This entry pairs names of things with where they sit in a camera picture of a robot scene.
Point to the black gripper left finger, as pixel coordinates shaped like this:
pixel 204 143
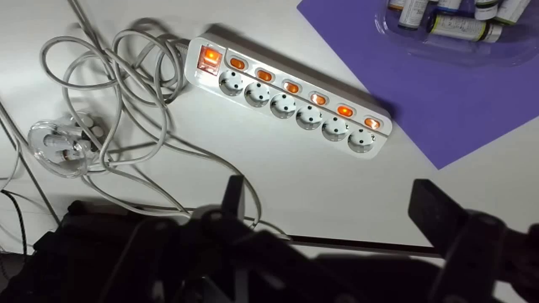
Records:
pixel 233 201

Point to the white battery upper right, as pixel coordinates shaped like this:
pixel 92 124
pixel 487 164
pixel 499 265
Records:
pixel 511 11

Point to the white plug with clear cover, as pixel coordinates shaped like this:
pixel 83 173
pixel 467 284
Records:
pixel 63 148

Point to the white battery with yellow band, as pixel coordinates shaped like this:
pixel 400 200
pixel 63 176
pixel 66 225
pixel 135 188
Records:
pixel 465 30

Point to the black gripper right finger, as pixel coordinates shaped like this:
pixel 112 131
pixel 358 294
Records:
pixel 450 228

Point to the white battery upper left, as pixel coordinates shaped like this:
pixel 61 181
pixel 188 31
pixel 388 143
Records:
pixel 413 13

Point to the purple paper sheet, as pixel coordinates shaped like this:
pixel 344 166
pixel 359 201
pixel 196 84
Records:
pixel 449 111

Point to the white six-socket power strip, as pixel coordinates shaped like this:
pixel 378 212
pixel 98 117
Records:
pixel 263 82

